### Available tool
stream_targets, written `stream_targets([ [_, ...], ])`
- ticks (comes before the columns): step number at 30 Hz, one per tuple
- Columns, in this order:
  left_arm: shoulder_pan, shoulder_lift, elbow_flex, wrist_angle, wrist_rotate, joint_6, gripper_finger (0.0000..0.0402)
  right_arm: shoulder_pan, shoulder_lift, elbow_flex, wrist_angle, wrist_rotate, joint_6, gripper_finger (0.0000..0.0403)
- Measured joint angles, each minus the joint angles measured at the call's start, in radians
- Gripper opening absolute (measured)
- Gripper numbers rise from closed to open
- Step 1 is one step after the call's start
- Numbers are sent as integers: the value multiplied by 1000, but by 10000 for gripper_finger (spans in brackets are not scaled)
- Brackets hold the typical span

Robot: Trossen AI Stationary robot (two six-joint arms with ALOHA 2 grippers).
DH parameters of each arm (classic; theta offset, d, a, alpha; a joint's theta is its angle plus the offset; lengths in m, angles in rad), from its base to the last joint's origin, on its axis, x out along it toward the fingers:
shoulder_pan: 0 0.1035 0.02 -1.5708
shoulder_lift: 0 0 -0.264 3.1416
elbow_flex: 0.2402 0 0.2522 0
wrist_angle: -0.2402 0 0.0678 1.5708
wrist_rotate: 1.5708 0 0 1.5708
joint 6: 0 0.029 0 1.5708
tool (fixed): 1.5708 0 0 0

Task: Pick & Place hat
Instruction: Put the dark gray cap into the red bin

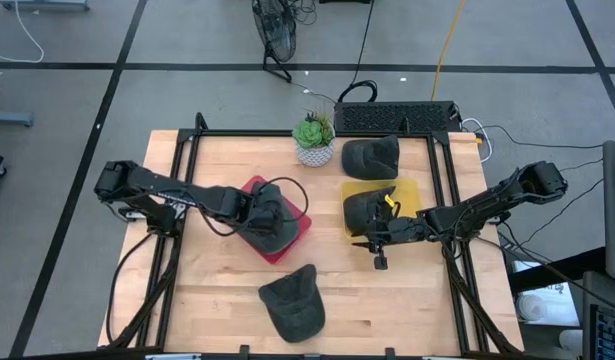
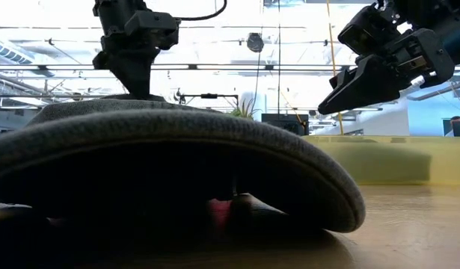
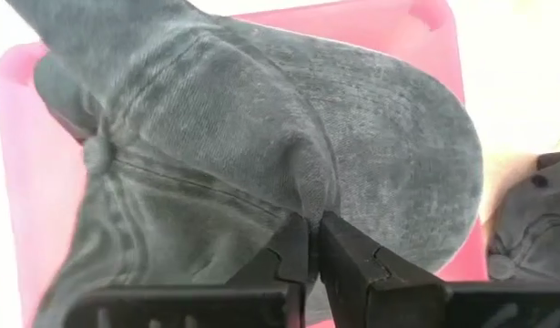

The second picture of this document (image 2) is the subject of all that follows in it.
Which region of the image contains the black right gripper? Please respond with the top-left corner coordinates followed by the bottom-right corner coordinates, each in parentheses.
top-left (318, 28), bottom-right (456, 115)

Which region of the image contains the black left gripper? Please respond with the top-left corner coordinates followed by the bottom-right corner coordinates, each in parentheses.
top-left (92, 0), bottom-right (162, 99)

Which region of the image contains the dark green baseball cap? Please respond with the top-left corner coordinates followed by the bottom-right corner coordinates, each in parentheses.
top-left (100, 93), bottom-right (168, 104)
top-left (0, 97), bottom-right (367, 262)

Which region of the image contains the black horizontal bar stand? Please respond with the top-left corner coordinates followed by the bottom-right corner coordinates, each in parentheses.
top-left (175, 88), bottom-right (240, 110)

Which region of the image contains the black monitor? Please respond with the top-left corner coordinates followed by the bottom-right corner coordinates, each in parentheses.
top-left (261, 113), bottom-right (310, 137)

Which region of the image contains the round black ceiling fixture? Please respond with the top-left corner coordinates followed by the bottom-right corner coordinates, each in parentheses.
top-left (246, 32), bottom-right (265, 53)

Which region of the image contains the yellow translucent plastic bin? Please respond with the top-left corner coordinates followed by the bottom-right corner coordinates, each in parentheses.
top-left (302, 134), bottom-right (460, 187)

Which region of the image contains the red plastic bin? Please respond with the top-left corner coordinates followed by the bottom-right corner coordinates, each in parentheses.
top-left (208, 199), bottom-right (233, 232)

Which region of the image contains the yellow hanging cable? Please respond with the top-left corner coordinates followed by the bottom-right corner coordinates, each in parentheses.
top-left (325, 0), bottom-right (345, 136)

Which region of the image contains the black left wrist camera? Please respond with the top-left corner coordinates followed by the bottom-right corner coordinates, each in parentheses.
top-left (123, 10), bottom-right (181, 52)

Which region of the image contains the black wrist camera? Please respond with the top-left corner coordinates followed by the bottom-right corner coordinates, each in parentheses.
top-left (337, 2), bottom-right (402, 57)
top-left (123, 10), bottom-right (181, 52)

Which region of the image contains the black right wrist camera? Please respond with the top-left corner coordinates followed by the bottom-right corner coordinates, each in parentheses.
top-left (337, 2), bottom-right (402, 57)

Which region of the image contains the black hanging cable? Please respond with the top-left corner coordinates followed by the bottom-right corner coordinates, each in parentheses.
top-left (276, 0), bottom-right (283, 115)

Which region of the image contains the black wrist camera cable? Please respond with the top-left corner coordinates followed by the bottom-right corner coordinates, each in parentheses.
top-left (176, 0), bottom-right (228, 22)

